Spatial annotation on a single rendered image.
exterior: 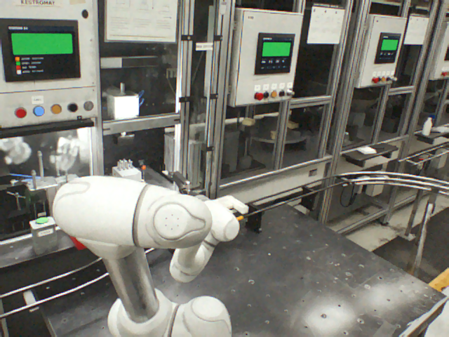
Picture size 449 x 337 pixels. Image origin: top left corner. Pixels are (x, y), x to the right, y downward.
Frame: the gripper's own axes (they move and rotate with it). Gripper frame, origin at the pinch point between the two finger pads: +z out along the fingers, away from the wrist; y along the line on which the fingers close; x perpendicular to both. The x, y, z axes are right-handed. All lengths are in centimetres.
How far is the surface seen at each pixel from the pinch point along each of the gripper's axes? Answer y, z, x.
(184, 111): 22.3, 22.6, -21.6
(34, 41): 54, 18, 42
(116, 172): -10.1, 40.4, 4.5
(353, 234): -112, 29, -211
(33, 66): 46, 18, 43
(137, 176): -11.0, 33.2, -2.7
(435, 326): -112, -69, -162
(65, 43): 53, 18, 32
